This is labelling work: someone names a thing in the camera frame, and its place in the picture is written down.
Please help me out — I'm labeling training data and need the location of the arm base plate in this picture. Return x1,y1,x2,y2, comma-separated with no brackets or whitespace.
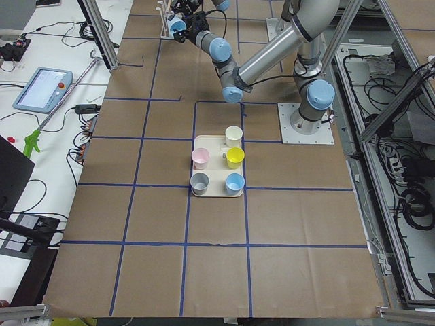
266,18,288,41
277,103,334,145

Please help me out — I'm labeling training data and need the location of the light blue plastic cup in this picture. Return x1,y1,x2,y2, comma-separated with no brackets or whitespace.
167,16,186,35

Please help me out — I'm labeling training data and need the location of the white wire cup rack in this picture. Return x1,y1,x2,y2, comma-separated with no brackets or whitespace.
156,0,181,39

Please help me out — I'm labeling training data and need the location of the pink plastic cup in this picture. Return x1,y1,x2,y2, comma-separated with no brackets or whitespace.
191,147,210,170

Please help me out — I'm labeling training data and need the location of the black electronics board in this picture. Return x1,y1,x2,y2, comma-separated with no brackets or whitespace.
1,38,31,62

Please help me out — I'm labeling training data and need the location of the cream serving tray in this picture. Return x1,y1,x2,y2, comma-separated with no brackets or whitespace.
192,135,244,197

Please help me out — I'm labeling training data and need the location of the green handled reach grabber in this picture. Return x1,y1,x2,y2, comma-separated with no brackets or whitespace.
23,57,102,158

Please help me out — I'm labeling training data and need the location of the cream plastic cup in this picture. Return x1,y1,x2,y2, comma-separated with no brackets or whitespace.
225,126,243,147

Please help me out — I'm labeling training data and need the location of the blue teach pendant tablet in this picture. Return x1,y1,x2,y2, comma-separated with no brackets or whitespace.
12,67,73,114

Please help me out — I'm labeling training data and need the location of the aluminium frame post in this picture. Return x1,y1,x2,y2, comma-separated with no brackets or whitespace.
77,0,119,71

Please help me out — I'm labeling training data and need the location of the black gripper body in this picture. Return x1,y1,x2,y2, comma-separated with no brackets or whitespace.
171,0,203,14
173,12,209,43

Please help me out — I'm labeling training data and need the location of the yellow plastic cup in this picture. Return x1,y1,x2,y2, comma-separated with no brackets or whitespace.
226,147,245,169

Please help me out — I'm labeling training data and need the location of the grey plastic cup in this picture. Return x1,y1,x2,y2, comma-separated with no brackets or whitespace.
190,173,209,196

